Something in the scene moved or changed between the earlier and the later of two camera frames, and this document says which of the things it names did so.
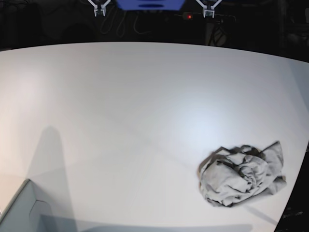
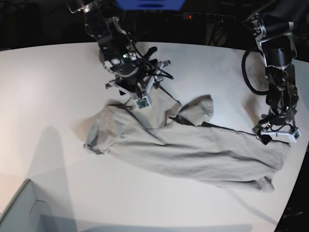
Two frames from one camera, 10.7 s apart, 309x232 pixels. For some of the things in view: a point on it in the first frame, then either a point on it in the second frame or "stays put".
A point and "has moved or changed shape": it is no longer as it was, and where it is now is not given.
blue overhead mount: [149, 5] stays put
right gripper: [209, 10] -> [277, 125]
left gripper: [99, 7] -> [137, 82]
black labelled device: [295, 217] stays put
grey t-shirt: [227, 177] has moved or changed shape
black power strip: [199, 17] stays put
